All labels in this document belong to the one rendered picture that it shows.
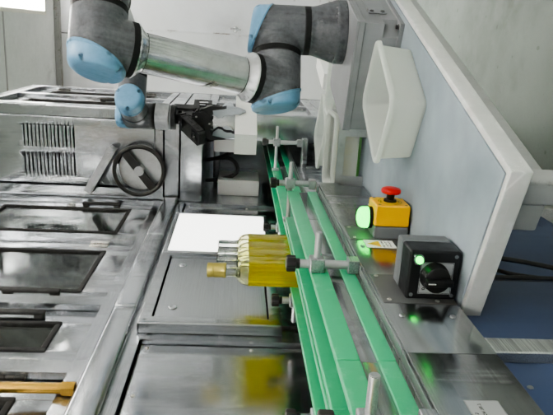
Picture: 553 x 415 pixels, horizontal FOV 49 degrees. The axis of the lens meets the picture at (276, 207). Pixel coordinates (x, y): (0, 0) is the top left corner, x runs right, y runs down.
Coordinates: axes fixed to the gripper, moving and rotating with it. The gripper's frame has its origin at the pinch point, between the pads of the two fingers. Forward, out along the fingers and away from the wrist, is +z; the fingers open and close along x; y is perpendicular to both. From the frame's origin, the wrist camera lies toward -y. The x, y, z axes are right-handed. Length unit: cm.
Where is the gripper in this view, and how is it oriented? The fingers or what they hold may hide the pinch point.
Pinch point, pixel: (241, 123)
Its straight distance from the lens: 174.9
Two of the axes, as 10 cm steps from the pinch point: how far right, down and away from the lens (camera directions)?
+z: 10.0, 0.4, 0.7
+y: -0.3, -5.8, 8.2
